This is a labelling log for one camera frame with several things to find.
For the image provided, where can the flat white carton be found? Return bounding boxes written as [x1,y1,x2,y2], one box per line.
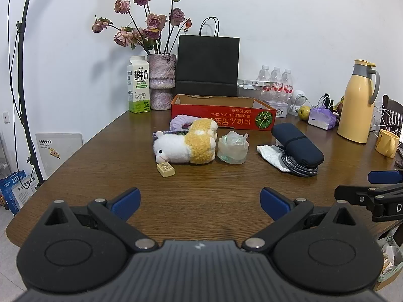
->
[238,79,268,89]

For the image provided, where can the white cloth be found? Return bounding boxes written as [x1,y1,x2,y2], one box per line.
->
[256,145,292,173]

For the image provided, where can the blue printed bag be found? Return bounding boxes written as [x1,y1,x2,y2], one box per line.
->
[0,170,26,217]

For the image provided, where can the yellow thermos jug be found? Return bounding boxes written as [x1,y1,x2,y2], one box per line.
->
[337,59,381,144]

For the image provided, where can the white plastic bag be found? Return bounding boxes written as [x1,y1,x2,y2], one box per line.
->
[376,228,403,291]

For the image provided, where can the yellow mug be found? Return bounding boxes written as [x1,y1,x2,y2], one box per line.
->
[375,129,400,158]

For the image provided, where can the dried pink roses bouquet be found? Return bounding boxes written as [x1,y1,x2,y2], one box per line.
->
[92,0,192,55]

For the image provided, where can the lavender knit hat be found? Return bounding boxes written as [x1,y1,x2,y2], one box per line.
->
[170,115,197,133]

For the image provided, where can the purple speckled vase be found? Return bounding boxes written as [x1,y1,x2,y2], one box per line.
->
[147,53,177,111]

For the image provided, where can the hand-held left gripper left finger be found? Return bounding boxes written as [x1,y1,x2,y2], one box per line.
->
[44,187,159,254]

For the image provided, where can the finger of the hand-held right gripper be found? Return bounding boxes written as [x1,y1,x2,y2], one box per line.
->
[368,169,403,184]
[334,184,403,210]

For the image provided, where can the white green milk carton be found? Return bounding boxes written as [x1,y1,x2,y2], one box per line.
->
[127,55,151,114]

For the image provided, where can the white yellow alpaca plush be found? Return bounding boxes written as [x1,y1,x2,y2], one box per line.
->
[153,118,218,165]

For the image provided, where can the clear plastic cup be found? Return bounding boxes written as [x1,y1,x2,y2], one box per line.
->
[217,130,249,165]

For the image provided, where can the white wall panel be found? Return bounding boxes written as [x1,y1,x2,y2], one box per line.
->
[35,132,84,180]

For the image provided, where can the navy fabric pouch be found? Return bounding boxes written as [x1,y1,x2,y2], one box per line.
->
[271,123,325,167]

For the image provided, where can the black paper bag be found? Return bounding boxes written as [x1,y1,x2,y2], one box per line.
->
[176,17,240,97]

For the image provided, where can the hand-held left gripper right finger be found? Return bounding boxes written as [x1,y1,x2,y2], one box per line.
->
[242,187,359,254]

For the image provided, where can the clear plastic food container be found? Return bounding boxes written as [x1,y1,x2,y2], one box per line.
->
[237,86,263,99]

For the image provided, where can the white printed bag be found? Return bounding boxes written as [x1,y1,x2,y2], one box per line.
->
[13,174,38,209]

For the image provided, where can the yellow rectangular block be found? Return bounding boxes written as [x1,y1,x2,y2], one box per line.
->
[156,160,176,177]

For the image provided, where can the black lamp stand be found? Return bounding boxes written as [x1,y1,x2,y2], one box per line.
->
[8,0,45,185]

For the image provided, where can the small white fan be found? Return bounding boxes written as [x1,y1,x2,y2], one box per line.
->
[289,90,311,116]

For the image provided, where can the white charging cable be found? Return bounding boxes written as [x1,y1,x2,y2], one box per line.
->
[373,102,392,131]

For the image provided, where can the white printed tin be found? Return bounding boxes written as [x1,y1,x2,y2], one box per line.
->
[267,100,288,118]

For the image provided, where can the dark wooden chair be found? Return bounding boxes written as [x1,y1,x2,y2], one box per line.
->
[382,94,403,131]

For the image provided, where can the purple plastic bag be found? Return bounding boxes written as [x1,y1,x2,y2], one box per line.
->
[308,106,337,130]

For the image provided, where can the red cardboard box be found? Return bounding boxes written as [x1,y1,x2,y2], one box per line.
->
[171,94,277,130]

